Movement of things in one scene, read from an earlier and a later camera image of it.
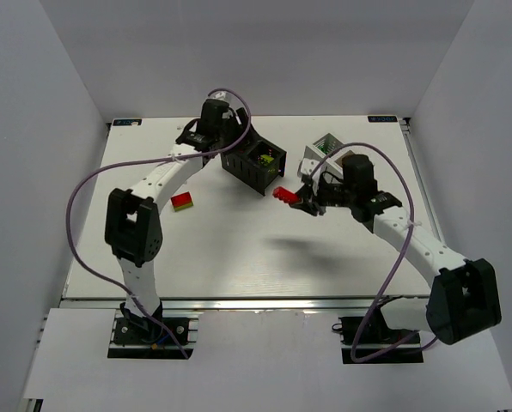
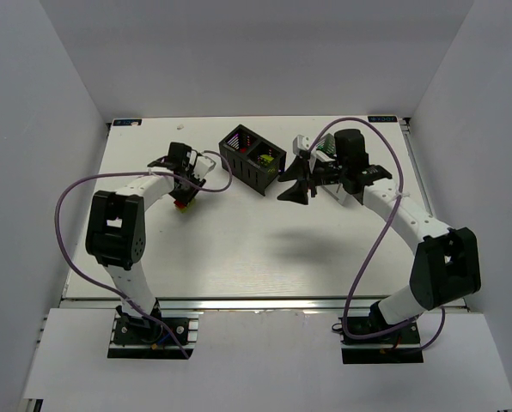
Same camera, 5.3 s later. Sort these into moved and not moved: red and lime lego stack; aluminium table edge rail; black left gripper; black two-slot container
Moved: black left gripper
Not moved: red and lime lego stack; aluminium table edge rail; black two-slot container
